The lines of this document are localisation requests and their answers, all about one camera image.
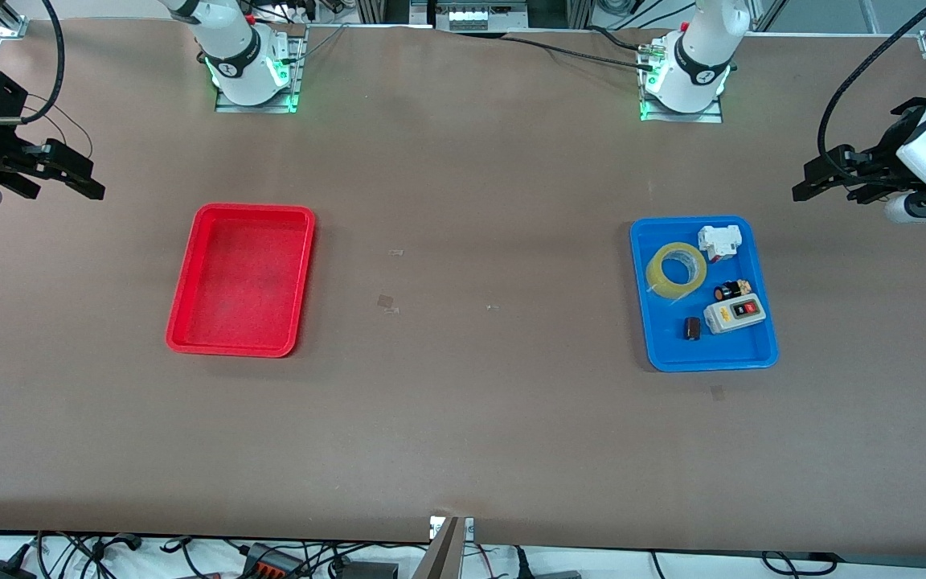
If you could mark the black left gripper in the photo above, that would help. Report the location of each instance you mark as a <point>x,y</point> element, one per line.
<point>887,148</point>

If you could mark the yellow clear tape roll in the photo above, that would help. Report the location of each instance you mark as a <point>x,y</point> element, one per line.
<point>676,290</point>

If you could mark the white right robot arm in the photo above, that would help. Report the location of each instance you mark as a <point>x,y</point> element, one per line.
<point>234,48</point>

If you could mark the white circuit breaker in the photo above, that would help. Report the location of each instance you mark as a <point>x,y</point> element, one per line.
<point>719,240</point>

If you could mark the black orange round component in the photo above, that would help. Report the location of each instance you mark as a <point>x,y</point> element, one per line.
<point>725,292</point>

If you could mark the small black block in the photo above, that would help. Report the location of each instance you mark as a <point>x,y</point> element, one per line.
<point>693,328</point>

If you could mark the red plastic tray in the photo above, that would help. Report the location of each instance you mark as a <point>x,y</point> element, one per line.
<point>222,326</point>

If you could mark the blue plastic tray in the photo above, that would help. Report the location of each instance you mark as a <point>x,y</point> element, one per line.
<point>672,347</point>

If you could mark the grey socket strip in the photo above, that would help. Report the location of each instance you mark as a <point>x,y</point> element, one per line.
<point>467,14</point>

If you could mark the black power adapter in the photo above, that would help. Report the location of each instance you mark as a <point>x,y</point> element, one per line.
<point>5,569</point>

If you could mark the black orange power strip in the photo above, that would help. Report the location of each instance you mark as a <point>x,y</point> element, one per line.
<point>270,563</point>

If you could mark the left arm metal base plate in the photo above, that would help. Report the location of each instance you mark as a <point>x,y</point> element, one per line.
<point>712,117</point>

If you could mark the grey push-button switch box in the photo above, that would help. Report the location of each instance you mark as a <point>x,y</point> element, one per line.
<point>732,315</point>

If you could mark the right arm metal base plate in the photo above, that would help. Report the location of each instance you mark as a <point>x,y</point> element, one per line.
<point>230,108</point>

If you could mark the aluminium profile bracket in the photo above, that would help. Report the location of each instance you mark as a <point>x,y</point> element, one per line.
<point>443,551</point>

